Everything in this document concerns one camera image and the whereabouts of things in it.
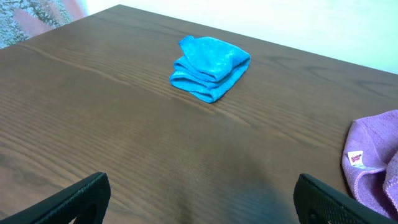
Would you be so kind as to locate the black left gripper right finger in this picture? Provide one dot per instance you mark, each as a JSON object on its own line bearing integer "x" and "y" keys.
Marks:
{"x": 318, "y": 203}

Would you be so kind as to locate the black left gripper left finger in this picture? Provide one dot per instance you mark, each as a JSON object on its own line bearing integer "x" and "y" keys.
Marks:
{"x": 83, "y": 202}

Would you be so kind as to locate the purple microfiber cloth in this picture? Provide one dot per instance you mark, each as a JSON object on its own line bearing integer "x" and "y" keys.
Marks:
{"x": 370, "y": 162}

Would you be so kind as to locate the folded blue cloth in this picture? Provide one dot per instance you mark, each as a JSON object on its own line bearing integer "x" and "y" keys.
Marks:
{"x": 209, "y": 67}

